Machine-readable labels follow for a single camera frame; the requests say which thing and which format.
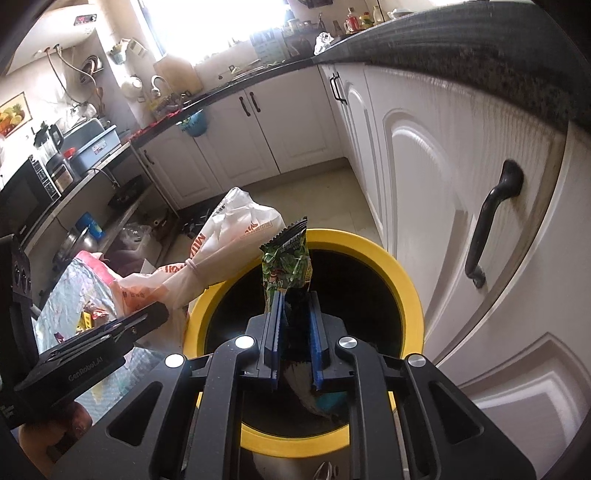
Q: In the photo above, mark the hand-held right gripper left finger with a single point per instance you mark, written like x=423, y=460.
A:
x=275, y=332

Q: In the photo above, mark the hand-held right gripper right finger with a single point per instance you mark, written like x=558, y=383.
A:
x=317, y=341

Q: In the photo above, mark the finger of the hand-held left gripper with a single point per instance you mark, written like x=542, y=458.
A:
x=138, y=323

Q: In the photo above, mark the yellow red snack wrapper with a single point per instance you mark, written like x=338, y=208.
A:
x=84, y=321

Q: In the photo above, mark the green snack packet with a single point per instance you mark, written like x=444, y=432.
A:
x=284, y=263

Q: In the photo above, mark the yellow rimmed black bin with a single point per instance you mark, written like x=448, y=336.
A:
x=369, y=251

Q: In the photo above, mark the white orange print plastic bag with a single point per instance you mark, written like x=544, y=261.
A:
x=231, y=230

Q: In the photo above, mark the person's left hand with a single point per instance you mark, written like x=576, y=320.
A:
x=41, y=438

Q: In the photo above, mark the cartoon printed bedsheet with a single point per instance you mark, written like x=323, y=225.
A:
x=69, y=286

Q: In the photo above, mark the clear plastic storage box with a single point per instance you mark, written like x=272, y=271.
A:
x=138, y=240

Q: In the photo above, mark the steel cooking pot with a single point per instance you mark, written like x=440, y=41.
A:
x=76, y=244

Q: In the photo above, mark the blue container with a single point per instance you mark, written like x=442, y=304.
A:
x=91, y=226

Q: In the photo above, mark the dark door mat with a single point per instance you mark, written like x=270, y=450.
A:
x=198, y=221

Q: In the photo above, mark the black frying pan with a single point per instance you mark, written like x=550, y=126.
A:
x=127, y=191

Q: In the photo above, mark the steel kitchen shelf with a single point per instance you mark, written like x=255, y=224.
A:
x=101, y=173

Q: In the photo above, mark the black microwave oven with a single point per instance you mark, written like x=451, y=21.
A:
x=23, y=198

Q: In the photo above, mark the grey plastic tub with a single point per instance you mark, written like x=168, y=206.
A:
x=92, y=147

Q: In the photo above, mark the black blender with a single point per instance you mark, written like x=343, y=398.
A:
x=46, y=141

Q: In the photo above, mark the white kitchen base cabinets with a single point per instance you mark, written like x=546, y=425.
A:
x=415, y=161

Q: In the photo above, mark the blue hanging basket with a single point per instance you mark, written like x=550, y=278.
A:
x=193, y=124

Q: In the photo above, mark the white hanging bowl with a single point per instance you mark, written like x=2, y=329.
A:
x=131, y=86

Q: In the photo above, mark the steel sink faucet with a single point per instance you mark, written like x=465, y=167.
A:
x=159, y=85

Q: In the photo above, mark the wooden cutting board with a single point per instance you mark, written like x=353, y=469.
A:
x=178, y=74

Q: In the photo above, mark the teal drawer organizer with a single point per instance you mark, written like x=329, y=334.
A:
x=268, y=46

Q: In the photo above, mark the clear plastic bag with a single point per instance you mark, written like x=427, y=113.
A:
x=324, y=44

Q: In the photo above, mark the bright kitchen window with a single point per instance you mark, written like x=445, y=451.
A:
x=207, y=27

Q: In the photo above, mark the white water heater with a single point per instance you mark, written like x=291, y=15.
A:
x=51, y=32

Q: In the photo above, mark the red label bottle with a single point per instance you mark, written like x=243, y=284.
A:
x=353, y=21

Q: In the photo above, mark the black kitchen countertop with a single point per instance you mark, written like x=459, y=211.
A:
x=461, y=50

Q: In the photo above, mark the yellow bottle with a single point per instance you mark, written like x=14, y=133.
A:
x=365, y=19

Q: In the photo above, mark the fruit picture wall poster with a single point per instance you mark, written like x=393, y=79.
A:
x=14, y=115

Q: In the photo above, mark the wall mounted holder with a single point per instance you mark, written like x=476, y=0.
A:
x=127, y=51

